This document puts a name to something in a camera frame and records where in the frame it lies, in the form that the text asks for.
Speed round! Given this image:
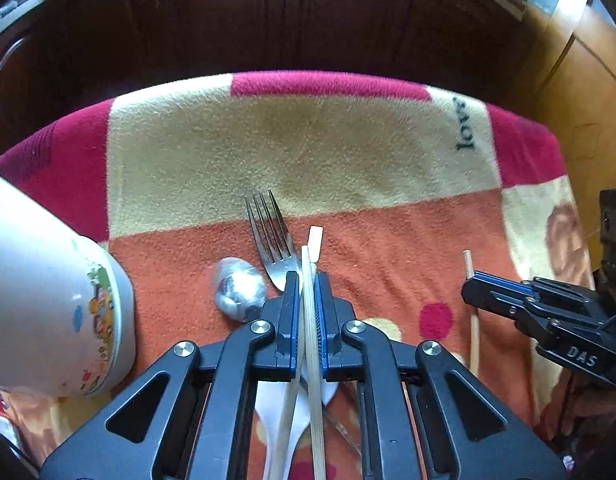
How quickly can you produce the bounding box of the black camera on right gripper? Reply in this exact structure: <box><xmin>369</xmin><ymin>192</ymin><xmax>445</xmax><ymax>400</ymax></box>
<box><xmin>599</xmin><ymin>188</ymin><xmax>616</xmax><ymax>292</ymax></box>

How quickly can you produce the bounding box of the red orange patterned blanket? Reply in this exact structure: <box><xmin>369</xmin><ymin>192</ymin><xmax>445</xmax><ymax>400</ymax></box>
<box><xmin>0</xmin><ymin>70</ymin><xmax>597</xmax><ymax>480</ymax></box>

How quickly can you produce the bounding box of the small steel spoon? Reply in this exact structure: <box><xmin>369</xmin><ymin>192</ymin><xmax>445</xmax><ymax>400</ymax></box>
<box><xmin>212</xmin><ymin>257</ymin><xmax>267</xmax><ymax>323</ymax></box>

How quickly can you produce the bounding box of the right bare hand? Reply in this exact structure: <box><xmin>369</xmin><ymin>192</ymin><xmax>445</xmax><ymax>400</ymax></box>
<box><xmin>535</xmin><ymin>370</ymin><xmax>616</xmax><ymax>441</ymax></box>

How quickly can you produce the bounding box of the wooden door with glass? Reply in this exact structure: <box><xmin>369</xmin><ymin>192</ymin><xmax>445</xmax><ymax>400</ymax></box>
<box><xmin>500</xmin><ymin>0</ymin><xmax>616</xmax><ymax>264</ymax></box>

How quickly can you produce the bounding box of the steel fork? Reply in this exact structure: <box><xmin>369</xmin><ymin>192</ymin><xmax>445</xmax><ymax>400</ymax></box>
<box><xmin>244</xmin><ymin>191</ymin><xmax>302</xmax><ymax>292</ymax></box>

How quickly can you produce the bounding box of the white plastic soup spoon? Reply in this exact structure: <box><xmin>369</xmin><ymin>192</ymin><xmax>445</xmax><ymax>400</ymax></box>
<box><xmin>255</xmin><ymin>382</ymin><xmax>311</xmax><ymax>479</ymax></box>

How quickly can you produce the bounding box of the white steel utensil canister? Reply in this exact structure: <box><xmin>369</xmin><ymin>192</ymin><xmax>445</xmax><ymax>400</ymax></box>
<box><xmin>0</xmin><ymin>177</ymin><xmax>136</xmax><ymax>398</ymax></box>

